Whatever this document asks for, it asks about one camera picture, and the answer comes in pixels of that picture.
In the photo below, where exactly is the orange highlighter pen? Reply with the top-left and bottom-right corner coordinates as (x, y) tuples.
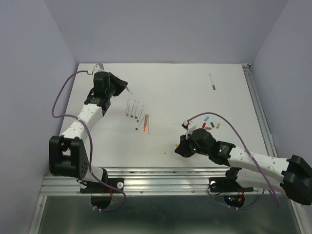
(143, 114), (148, 132)

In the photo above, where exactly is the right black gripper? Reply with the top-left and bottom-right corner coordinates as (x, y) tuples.
(175, 132), (210, 157)

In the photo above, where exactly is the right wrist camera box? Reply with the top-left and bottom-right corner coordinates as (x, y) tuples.
(181, 120), (196, 138)

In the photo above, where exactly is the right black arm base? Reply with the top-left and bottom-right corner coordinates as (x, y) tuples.
(207, 168), (254, 195)

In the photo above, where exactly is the green capped marker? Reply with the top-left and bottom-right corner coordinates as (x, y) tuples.
(209, 74), (216, 90)

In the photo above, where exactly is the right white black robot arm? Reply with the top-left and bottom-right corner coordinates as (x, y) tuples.
(175, 128), (312, 205)

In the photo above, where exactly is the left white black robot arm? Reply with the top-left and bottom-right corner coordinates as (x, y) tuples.
(49, 71), (128, 192)

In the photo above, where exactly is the uncapped white marker body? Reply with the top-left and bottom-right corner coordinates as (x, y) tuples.
(126, 99), (130, 116)

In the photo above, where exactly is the aluminium rail frame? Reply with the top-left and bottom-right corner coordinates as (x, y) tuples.
(29, 168), (312, 234)

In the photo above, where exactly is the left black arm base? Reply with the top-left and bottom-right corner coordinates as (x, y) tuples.
(78, 169), (124, 195)

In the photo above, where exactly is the right side aluminium rail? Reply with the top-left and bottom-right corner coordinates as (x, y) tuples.
(242, 63), (278, 157)

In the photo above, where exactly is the red capped marker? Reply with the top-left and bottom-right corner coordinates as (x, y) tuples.
(135, 113), (146, 131)

